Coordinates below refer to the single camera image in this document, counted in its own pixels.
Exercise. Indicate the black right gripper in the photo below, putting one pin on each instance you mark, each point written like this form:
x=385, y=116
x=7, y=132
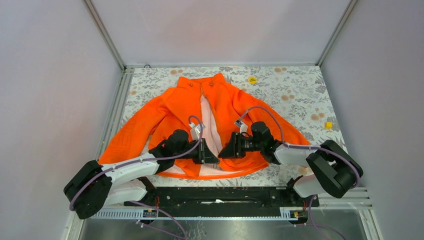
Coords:
x=234, y=149

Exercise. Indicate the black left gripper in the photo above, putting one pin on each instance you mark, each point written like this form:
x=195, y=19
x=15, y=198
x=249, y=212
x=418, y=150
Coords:
x=204, y=155

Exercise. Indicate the orange zip jacket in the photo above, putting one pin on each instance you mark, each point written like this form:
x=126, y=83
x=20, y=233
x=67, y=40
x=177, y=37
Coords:
x=217, y=103

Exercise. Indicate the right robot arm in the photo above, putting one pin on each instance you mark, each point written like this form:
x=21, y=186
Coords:
x=334, y=171

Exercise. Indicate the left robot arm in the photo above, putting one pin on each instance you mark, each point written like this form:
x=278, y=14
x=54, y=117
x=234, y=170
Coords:
x=98, y=185

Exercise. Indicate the yellow round sticker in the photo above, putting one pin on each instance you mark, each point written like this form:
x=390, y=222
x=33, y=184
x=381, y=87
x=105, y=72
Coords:
x=252, y=80

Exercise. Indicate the floral patterned table mat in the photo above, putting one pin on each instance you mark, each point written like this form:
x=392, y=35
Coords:
x=297, y=93

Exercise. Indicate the small yellow cube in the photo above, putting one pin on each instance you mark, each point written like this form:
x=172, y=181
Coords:
x=328, y=125

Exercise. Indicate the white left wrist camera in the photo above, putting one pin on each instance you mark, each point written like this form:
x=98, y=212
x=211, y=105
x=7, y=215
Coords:
x=196, y=130

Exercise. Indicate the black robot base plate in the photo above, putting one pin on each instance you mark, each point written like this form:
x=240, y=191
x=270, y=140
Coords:
x=265, y=196

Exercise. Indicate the slotted metal cable rail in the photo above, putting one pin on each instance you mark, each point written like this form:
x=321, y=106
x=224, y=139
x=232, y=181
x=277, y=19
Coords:
x=204, y=212

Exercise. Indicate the aluminium frame post right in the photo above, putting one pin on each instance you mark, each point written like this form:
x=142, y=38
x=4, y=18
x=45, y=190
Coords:
x=337, y=30

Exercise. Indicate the aluminium frame post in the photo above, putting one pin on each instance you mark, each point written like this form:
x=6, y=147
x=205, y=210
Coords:
x=337, y=30
x=95, y=16

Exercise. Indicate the aluminium frame post left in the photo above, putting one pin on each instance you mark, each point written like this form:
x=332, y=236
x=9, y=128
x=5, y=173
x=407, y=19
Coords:
x=95, y=16

